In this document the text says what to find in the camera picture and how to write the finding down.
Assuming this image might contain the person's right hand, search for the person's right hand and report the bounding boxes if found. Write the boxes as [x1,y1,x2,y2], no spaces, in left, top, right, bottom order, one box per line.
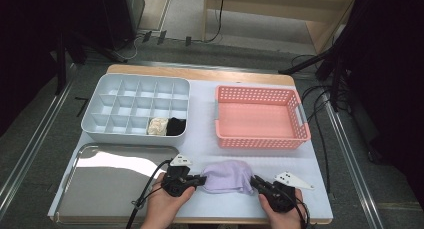
[258,188,304,229]

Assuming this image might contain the dark curtain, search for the dark curtain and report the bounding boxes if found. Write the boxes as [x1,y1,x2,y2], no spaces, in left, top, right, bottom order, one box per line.
[346,0,424,213]
[0,0,111,138]

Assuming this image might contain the metal floor rail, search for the metal floor rail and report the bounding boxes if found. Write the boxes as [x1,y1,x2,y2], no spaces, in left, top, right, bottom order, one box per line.
[83,57,296,75]
[324,92,386,229]
[0,63,79,220]

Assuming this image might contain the black cabinet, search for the black cabinet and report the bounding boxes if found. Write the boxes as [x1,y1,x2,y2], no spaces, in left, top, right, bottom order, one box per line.
[99,0,147,52]

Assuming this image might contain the person's left hand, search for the person's left hand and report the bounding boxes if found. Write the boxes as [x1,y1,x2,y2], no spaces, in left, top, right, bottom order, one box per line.
[140,172,196,229]

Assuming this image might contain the black hanging cable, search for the black hanging cable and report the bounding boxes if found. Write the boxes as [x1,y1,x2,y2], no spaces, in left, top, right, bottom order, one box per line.
[204,0,227,44]

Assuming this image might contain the black sock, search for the black sock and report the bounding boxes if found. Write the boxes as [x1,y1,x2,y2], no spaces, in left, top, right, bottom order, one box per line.
[165,117,187,137]
[168,117,187,133]

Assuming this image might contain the silver metal tray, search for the silver metal tray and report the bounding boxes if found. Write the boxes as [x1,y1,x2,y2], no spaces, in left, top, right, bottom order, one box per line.
[53,142,181,227]

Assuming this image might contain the black tripod stand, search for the black tripod stand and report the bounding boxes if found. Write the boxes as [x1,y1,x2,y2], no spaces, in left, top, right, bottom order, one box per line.
[54,28,129,96]
[278,38,356,113]

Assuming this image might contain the cream sock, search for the cream sock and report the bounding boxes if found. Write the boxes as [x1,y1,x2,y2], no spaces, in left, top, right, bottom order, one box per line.
[149,117,169,132]
[147,117,169,137]

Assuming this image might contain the black floor cables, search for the black floor cables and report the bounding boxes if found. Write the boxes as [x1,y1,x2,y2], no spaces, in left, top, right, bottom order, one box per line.
[291,53,351,194]

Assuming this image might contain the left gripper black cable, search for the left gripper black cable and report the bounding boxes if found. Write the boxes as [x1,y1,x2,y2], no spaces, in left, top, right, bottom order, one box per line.
[125,159,173,229]

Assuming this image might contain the purple sock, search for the purple sock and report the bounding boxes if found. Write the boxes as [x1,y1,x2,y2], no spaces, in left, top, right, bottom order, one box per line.
[229,183,255,196]
[200,159,255,195]

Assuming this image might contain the wooden table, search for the wooden table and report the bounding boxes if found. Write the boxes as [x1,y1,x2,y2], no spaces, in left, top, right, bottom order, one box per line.
[48,63,334,226]

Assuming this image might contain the wooden shelf unit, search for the wooden shelf unit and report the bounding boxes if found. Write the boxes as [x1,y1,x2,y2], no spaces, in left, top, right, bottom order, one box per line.
[202,0,360,56]

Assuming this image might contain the white divided storage box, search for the white divided storage box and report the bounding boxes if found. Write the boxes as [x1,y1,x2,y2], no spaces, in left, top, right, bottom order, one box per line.
[80,73,192,147]

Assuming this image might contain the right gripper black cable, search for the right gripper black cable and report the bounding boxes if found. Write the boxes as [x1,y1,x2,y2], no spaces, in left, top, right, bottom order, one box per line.
[291,192,312,229]

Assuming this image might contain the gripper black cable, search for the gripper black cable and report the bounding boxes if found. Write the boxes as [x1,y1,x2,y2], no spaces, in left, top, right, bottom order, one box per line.
[291,192,312,229]
[125,159,173,229]

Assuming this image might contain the pink perforated plastic basket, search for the pink perforated plastic basket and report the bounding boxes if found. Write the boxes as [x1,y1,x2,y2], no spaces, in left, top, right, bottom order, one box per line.
[214,85,313,150]

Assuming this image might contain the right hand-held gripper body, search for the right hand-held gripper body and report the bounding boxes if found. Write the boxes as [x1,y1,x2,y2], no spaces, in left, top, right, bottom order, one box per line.
[259,171,316,214]

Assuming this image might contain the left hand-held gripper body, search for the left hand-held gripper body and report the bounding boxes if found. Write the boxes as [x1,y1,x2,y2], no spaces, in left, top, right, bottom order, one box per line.
[161,153,198,198]

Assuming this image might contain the white floor cable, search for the white floor cable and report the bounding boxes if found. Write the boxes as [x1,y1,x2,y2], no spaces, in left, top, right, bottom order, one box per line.
[113,34,145,63]

